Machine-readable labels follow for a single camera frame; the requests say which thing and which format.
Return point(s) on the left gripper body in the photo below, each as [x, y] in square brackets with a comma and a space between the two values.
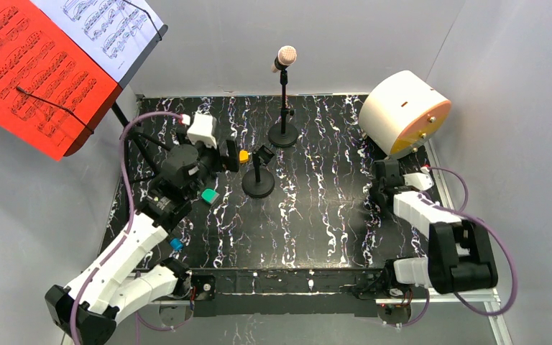
[231, 155]

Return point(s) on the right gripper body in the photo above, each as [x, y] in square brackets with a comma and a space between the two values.
[382, 185]

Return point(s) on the tall black mic stand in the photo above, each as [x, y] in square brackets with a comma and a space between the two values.
[283, 135]

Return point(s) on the pink-headed microphone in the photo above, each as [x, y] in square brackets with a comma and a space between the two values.
[286, 56]

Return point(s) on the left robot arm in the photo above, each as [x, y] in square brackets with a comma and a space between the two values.
[90, 307]

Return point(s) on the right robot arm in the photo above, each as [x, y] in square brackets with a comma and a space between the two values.
[459, 256]

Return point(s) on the orange small block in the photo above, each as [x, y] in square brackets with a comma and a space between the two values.
[244, 156]

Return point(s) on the green small block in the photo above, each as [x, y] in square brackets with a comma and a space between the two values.
[210, 196]

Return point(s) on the white round drum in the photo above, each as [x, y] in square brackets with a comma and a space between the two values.
[402, 113]

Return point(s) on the black music stand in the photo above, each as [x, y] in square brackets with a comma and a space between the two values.
[136, 134]

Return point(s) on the blue small block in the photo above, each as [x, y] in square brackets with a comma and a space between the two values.
[176, 245]

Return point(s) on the white sheet music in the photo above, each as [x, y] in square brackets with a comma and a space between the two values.
[118, 35]

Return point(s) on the red sheet music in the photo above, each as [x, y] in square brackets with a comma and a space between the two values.
[52, 94]

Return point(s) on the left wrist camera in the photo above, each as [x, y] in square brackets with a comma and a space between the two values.
[200, 128]

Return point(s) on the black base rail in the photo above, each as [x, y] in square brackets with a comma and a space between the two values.
[360, 292]

